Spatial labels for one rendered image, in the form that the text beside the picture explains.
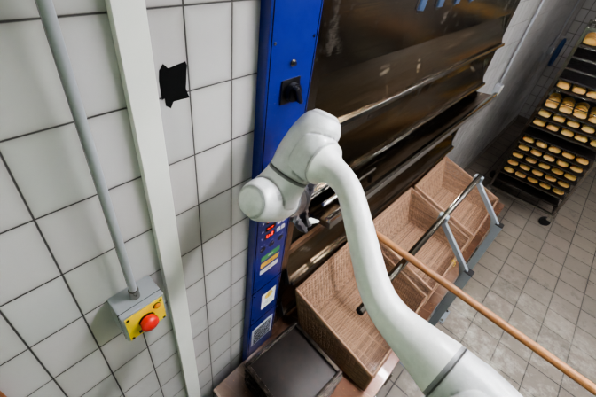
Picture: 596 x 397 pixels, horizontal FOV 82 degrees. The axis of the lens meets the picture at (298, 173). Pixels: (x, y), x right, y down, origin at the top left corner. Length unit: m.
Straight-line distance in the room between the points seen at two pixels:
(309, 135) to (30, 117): 0.47
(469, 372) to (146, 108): 0.65
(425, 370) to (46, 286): 0.68
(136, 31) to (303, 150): 0.37
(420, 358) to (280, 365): 1.03
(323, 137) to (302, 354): 1.10
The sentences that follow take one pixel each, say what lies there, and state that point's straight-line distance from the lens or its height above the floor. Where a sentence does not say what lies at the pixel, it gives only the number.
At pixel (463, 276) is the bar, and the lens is 1.93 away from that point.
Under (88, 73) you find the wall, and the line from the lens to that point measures 0.61.
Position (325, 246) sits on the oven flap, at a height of 0.97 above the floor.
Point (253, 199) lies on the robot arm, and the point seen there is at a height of 1.75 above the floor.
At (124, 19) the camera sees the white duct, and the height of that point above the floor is 2.09.
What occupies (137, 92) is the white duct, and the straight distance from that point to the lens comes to 0.63.
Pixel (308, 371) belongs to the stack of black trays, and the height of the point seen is 0.78.
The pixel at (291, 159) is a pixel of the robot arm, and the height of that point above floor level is 1.82.
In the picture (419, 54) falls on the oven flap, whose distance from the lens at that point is 1.56.
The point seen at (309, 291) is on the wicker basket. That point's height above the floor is 0.78.
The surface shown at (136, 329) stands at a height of 1.45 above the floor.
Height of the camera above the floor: 2.25
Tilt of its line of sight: 38 degrees down
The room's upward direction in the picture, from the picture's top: 9 degrees clockwise
